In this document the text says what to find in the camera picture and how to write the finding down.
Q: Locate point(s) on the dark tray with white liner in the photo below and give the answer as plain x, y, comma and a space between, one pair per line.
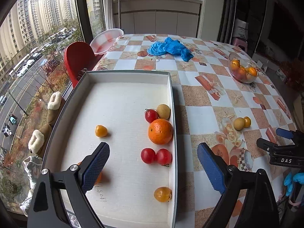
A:
117, 99

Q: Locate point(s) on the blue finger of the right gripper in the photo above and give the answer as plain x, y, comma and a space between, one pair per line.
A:
287, 134

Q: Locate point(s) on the blue gloved hand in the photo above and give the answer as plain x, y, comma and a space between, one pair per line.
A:
290, 181

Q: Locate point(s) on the orange in bowl right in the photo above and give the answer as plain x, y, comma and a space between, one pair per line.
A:
252, 71

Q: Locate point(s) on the tan round fruit in tray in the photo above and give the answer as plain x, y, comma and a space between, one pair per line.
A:
163, 111

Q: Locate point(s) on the red tomato near tan fruit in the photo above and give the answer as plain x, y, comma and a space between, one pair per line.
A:
150, 115

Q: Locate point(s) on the small orange fruit on table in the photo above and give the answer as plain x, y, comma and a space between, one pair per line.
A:
247, 122

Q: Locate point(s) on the white kitchen cabinet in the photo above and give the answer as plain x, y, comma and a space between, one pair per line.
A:
172, 17

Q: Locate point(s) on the patterned checkered tablecloth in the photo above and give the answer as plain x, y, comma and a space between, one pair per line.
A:
207, 101

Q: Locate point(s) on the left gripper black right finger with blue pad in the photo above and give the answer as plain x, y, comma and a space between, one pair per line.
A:
259, 207

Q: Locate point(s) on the pink plastic stool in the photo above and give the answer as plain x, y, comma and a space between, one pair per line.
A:
242, 44

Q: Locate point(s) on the blue crumpled gloves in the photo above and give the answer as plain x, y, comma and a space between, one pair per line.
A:
172, 47

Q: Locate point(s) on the large orange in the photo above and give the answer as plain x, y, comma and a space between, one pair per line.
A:
160, 131

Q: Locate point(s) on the white plastic bag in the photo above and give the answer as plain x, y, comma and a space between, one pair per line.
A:
240, 29

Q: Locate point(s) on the tan round fruit on table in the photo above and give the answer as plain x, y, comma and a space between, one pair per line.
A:
239, 123

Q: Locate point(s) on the orange mandarin in tray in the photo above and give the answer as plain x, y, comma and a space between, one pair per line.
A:
98, 180

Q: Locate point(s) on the small yellow-orange fruit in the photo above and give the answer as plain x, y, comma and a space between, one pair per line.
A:
101, 131

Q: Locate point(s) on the red plastic chair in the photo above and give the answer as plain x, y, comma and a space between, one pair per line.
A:
78, 59

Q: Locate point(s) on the red cherry tomato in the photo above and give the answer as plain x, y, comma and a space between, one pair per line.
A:
148, 155

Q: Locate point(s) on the yellow-orange fruit tray front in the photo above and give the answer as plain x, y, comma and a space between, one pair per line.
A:
163, 194

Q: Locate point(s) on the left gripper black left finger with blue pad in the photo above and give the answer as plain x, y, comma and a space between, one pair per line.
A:
47, 208

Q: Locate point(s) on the clear glass fruit bowl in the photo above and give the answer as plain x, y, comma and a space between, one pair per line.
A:
237, 67

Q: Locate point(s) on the small red tomato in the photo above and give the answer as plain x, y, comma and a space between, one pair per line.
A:
164, 157

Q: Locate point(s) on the brown fluffy slipper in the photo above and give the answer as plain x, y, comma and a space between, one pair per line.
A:
39, 139
54, 107

